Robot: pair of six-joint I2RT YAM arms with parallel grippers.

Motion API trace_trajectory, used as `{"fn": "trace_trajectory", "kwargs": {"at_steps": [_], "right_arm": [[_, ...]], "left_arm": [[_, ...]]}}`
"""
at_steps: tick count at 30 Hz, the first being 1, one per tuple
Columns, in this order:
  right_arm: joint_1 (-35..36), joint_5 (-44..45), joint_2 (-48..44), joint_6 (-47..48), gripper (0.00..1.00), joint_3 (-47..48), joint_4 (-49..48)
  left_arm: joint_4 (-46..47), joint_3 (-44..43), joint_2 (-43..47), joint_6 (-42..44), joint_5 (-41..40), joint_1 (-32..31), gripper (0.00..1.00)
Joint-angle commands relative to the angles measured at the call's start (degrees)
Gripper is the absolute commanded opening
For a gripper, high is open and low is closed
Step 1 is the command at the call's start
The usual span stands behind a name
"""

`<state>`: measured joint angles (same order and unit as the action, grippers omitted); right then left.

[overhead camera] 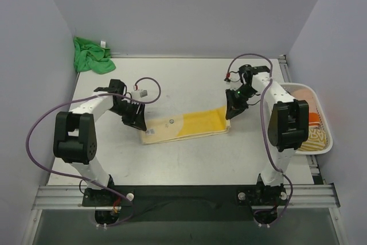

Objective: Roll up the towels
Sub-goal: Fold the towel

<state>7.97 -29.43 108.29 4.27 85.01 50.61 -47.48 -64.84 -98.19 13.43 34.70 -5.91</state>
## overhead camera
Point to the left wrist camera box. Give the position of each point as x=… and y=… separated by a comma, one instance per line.
x=138, y=94

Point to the yellow cream towel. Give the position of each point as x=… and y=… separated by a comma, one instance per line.
x=186, y=126

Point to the aluminium front frame rail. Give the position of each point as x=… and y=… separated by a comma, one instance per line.
x=78, y=197

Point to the peach orange rolled towel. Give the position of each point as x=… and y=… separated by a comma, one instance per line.
x=308, y=102

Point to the yellow white patterned rolled towel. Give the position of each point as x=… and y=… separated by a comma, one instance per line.
x=317, y=140

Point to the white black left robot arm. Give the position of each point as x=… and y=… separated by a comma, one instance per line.
x=75, y=140

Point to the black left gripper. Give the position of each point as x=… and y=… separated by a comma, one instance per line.
x=133, y=115

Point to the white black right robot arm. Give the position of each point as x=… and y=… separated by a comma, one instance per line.
x=284, y=120

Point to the white perforated plastic basket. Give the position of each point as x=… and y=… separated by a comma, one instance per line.
x=289, y=87

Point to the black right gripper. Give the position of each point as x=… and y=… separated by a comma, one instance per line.
x=236, y=105

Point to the black base mat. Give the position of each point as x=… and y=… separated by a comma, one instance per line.
x=194, y=211

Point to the green crumpled cloth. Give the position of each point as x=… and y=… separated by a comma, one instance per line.
x=90, y=56

